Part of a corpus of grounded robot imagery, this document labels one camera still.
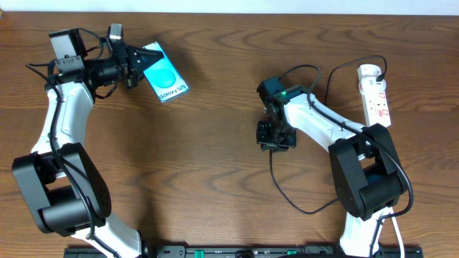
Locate teal screen Galaxy smartphone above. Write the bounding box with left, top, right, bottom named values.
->
left=143, top=42, right=189, bottom=102

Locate black USB charging cable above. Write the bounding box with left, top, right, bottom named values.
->
left=268, top=54, right=388, bottom=216

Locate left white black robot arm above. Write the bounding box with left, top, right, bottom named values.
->
left=12, top=39, right=169, bottom=257

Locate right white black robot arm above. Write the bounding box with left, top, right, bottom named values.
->
left=257, top=77, right=413, bottom=257

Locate white USB charger plug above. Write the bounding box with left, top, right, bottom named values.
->
left=357, top=64, right=387, bottom=94

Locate white power strip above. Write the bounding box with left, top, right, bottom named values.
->
left=359, top=77, right=392, bottom=128

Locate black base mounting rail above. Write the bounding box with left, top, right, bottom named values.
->
left=63, top=244, right=424, bottom=258

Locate white power strip cord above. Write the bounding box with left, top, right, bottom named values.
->
left=389, top=207, right=406, bottom=258

